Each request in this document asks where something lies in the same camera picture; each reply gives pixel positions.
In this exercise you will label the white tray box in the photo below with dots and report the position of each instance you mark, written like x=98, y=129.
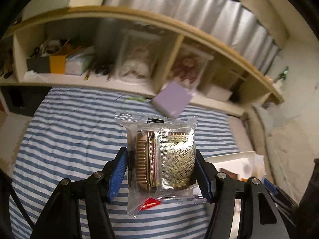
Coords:
x=246, y=164

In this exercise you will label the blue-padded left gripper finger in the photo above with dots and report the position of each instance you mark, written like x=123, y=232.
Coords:
x=117, y=169

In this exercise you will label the silver curtain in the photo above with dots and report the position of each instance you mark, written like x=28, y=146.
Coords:
x=199, y=12

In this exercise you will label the brown chocolate snack packet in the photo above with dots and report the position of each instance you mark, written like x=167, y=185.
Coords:
x=234, y=176

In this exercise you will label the red snack stick packet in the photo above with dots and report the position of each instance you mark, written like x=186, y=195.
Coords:
x=149, y=203

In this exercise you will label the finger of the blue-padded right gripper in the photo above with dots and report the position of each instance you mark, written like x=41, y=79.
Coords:
x=205, y=174

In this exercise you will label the white tissue box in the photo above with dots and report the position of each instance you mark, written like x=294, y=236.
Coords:
x=78, y=62

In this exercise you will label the clear gold cookie packet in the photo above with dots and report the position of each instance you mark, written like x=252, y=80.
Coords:
x=161, y=159

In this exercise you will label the orange and black box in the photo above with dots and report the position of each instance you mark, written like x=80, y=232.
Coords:
x=54, y=64

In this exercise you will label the wooden headboard shelf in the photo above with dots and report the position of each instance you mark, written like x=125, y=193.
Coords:
x=221, y=60

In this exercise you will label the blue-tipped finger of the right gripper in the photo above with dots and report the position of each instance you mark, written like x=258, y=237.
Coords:
x=269, y=186

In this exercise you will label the beige folded blanket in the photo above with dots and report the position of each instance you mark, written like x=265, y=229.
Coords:
x=288, y=155

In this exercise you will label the purple box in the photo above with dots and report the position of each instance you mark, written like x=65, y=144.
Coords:
x=172, y=100

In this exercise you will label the small white box on shelf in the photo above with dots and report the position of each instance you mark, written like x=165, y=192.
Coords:
x=217, y=93

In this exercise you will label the green glass bottle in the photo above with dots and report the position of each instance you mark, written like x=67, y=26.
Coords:
x=282, y=75

